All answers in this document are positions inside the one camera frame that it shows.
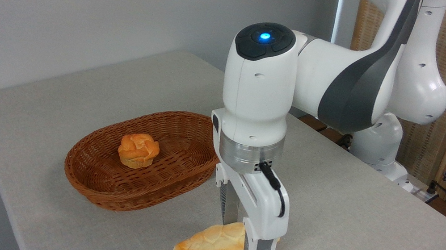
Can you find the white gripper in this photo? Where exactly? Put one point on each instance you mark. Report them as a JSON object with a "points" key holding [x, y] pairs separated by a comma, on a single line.
{"points": [[267, 209]]}

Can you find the leaf-shaped bread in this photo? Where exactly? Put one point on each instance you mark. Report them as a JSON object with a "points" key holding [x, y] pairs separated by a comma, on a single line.
{"points": [[207, 244]]}

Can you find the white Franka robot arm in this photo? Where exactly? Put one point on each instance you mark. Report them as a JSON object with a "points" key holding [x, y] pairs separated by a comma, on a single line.
{"points": [[256, 90]]}

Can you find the small round bread bun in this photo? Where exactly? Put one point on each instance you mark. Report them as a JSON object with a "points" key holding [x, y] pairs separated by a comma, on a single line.
{"points": [[138, 149]]}

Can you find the brown wicker basket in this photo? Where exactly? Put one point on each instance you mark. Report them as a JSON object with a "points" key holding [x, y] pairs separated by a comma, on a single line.
{"points": [[104, 186]]}

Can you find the grey tablecloth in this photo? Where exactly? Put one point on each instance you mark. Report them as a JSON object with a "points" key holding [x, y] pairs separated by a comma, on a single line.
{"points": [[345, 236]]}

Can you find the dark brown wooden blocks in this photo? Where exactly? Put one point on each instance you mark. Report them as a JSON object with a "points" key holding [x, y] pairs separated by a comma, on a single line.
{"points": [[311, 122]]}

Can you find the white power strip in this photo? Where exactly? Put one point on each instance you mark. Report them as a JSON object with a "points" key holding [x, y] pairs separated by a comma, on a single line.
{"points": [[420, 192]]}

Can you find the white vertical strip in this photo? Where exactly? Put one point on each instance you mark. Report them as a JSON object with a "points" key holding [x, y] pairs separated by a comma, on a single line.
{"points": [[338, 13]]}

